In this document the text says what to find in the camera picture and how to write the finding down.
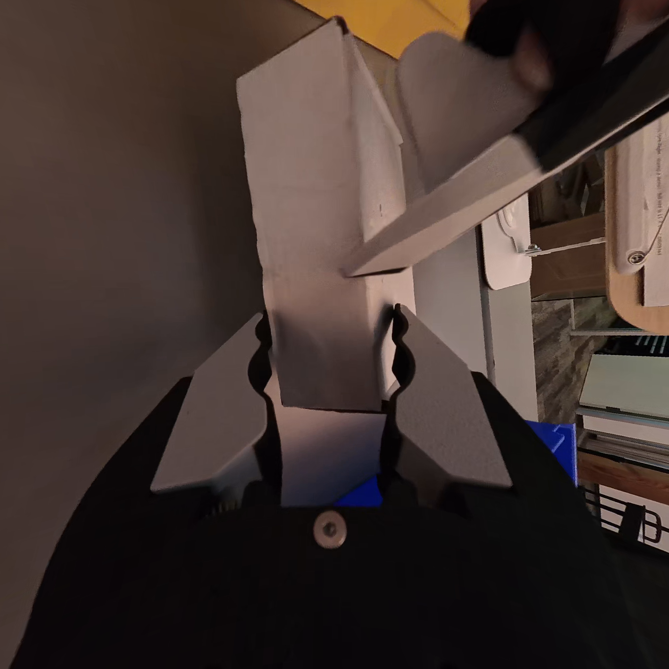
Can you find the large brown cardboard sheet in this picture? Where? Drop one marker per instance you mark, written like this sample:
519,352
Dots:
564,272

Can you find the wooden sign board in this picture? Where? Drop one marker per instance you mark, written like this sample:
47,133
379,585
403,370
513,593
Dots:
627,308

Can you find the person's left hand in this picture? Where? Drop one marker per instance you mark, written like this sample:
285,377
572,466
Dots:
534,60

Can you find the yellow plastic bin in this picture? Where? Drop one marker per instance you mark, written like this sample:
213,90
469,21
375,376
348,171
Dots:
392,21

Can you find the blue plastic bin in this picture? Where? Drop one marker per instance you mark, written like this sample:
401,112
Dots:
554,449

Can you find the pale green panel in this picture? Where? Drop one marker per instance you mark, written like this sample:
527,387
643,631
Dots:
627,387

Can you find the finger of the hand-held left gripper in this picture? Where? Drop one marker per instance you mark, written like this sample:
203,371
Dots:
460,130

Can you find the white cardboard mailer box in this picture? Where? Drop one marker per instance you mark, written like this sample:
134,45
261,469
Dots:
303,183

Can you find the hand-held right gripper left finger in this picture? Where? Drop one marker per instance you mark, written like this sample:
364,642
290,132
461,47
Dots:
219,423

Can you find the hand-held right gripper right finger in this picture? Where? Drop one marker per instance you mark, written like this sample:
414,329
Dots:
449,423

